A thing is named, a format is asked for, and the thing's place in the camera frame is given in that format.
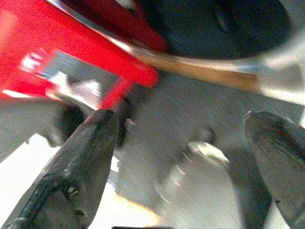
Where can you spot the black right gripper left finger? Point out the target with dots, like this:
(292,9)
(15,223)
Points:
(74,171)

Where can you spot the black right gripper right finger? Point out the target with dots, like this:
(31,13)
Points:
(281,155)

